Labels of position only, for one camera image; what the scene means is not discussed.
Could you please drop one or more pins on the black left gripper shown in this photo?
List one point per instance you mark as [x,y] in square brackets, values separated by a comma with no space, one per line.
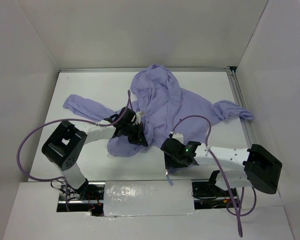
[139,138]

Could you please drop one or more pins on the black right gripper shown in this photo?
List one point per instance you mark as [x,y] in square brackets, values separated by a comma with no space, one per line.
[169,162]

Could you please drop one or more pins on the lavender zip jacket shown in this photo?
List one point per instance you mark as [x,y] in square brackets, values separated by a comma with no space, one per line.
[185,101]

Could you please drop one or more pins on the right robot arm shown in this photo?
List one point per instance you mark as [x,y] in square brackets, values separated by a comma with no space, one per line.
[246,167]

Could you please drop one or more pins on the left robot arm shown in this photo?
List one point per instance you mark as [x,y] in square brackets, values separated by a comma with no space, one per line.
[65,144]

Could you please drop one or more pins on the white taped front panel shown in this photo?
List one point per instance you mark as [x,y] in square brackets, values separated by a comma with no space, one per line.
[148,198]

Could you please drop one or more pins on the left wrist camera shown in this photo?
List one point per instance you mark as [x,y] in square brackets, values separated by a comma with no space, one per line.
[139,115]

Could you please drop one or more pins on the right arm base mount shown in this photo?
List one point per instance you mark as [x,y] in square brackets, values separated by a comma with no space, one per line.
[206,195]

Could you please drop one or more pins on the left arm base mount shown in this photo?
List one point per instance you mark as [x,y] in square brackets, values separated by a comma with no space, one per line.
[90,201]

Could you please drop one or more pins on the aluminium frame rail back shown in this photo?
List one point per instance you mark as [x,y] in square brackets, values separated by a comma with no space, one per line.
[227,70]

